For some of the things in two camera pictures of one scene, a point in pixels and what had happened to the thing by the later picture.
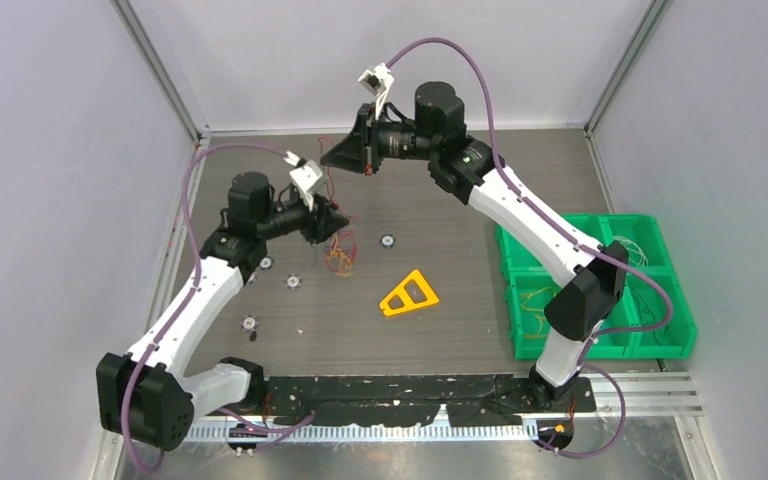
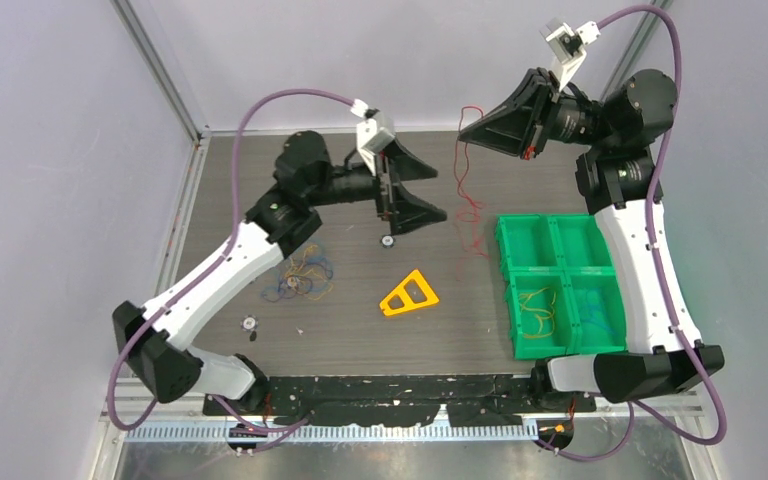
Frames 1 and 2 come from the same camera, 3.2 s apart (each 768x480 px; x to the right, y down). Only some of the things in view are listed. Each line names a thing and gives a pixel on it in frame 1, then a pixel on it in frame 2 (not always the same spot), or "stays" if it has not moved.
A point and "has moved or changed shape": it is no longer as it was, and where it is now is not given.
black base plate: x=469 y=400 stays
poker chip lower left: x=249 y=323 stays
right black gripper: x=359 y=152 -> x=506 y=128
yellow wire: x=540 y=314 stays
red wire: x=332 y=200 has moved or changed shape
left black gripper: x=321 y=223 -> x=405 y=212
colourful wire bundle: x=342 y=251 -> x=308 y=276
